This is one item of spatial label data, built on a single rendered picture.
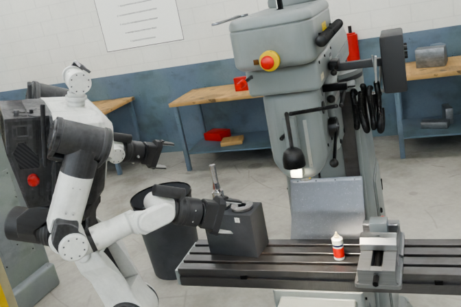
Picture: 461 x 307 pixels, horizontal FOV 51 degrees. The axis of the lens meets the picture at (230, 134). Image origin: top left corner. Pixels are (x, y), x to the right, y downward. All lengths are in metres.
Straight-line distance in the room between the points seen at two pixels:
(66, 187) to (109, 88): 5.80
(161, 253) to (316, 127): 2.31
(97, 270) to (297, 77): 0.88
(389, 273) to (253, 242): 0.54
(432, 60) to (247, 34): 4.04
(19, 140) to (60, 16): 5.95
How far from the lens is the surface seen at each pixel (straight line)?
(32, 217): 1.65
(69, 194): 1.33
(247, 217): 1.87
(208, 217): 1.48
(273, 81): 1.55
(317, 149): 1.64
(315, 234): 2.14
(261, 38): 1.44
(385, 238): 1.77
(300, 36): 1.42
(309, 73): 1.52
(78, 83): 1.46
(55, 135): 1.28
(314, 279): 1.86
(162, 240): 3.64
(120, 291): 1.69
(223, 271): 1.94
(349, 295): 1.85
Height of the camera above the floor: 1.96
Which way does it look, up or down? 16 degrees down
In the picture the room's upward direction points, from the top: 11 degrees counter-clockwise
